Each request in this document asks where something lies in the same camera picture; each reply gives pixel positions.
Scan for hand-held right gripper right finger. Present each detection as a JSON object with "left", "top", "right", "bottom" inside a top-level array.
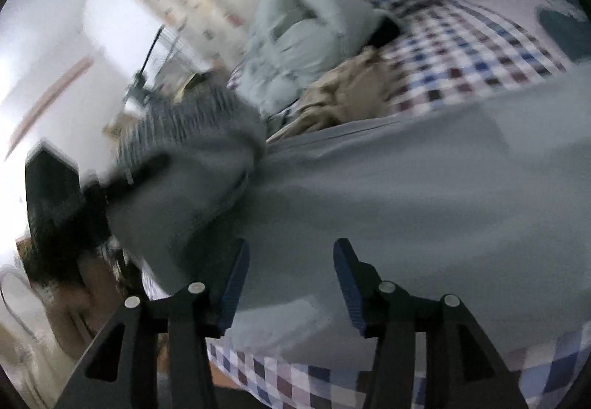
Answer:
[{"left": 333, "top": 237, "right": 529, "bottom": 409}]

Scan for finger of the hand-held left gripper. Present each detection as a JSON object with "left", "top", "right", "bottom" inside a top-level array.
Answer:
[{"left": 102, "top": 155, "right": 171, "bottom": 202}]

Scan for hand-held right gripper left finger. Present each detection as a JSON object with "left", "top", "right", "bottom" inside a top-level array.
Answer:
[{"left": 55, "top": 237, "right": 251, "bottom": 409}]

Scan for light grey-blue sweatpants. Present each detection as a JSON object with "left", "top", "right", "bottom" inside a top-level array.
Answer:
[{"left": 106, "top": 77, "right": 591, "bottom": 359}]

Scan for black metal rack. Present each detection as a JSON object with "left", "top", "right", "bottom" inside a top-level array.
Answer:
[{"left": 134, "top": 24, "right": 195, "bottom": 91}]

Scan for beige garment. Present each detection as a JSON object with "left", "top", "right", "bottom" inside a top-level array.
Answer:
[{"left": 268, "top": 47, "right": 402, "bottom": 142}]

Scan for light blue jacket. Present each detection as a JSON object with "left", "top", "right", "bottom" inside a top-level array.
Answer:
[{"left": 231, "top": 0, "right": 402, "bottom": 119}]

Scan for large-check bed sheet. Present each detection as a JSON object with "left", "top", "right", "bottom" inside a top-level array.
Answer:
[{"left": 208, "top": 0, "right": 591, "bottom": 409}]

